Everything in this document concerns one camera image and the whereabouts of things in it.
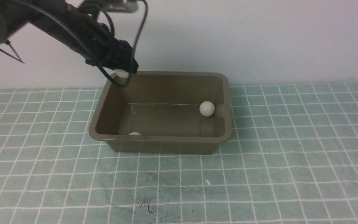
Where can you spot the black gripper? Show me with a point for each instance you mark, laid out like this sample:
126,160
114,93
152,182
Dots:
117,55

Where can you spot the white table-tennis ball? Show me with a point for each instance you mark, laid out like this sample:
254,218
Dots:
121,73

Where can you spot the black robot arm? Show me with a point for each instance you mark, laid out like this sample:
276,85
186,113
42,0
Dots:
87,30

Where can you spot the white ball front in bin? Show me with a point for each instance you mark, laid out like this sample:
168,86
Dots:
134,134

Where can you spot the white ball in bin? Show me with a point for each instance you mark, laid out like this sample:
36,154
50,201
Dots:
134,134
207,108

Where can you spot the brown plastic bin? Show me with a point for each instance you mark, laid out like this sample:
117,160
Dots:
164,108

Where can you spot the white ball right in bin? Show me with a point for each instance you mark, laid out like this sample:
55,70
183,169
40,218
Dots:
207,108

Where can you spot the green checkered tablecloth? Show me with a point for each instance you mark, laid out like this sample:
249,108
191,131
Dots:
292,159

